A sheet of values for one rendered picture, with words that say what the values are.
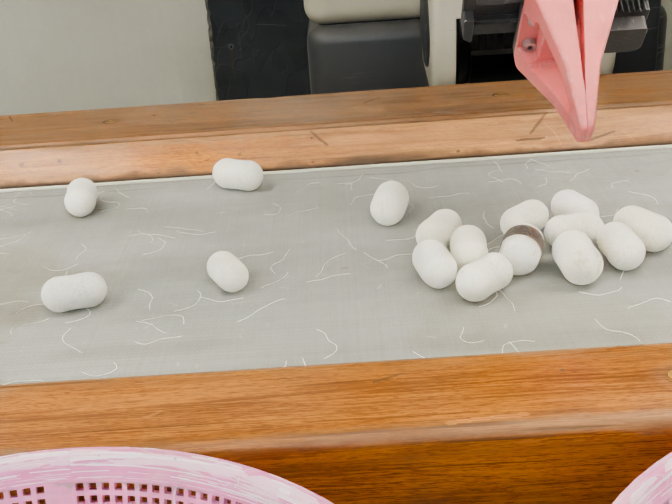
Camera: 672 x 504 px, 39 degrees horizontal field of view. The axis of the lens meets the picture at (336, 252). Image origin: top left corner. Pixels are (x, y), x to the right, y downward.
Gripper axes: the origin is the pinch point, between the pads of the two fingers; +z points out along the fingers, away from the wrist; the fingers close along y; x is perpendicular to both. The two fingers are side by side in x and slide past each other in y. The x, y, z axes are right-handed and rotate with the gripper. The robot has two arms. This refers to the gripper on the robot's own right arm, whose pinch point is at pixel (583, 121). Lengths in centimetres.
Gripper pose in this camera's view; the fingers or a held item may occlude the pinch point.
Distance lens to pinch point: 49.2
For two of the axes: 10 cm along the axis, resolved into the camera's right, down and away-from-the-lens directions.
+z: 0.4, 9.0, -4.3
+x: 0.5, 4.3, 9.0
